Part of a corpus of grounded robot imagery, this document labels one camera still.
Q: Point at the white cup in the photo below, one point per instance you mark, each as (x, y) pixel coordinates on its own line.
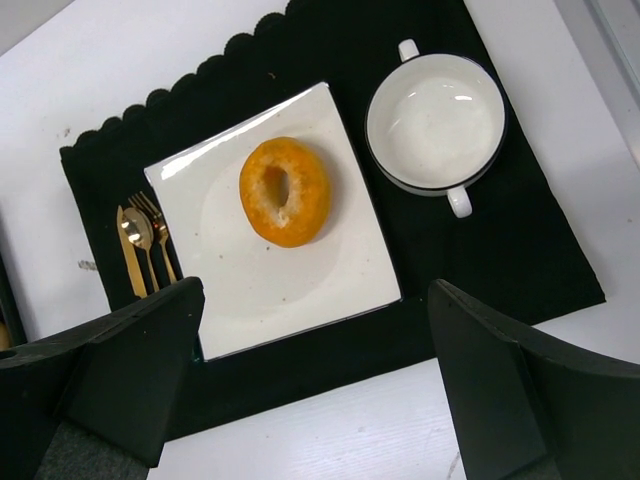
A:
(435, 125)

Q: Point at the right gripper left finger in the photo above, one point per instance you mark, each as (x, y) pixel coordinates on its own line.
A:
(95, 401)

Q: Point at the gold fork green handle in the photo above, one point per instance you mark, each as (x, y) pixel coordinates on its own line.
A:
(162, 235)

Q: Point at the black placemat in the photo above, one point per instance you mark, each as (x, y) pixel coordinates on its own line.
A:
(516, 252)

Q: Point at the aluminium table edge rail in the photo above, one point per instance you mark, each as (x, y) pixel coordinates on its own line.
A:
(618, 21)

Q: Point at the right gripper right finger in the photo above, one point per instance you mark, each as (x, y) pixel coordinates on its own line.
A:
(527, 405)

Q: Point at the gold spoon green handle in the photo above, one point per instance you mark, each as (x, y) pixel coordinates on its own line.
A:
(140, 233)

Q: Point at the small round bread bun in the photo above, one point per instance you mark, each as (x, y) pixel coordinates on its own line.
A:
(5, 342)

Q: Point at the dark baking tray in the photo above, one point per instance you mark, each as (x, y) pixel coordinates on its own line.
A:
(10, 315)

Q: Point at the white square plate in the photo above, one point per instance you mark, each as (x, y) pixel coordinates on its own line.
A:
(257, 292)

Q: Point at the glazed donut bread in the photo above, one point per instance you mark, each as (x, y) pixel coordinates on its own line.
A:
(285, 192)

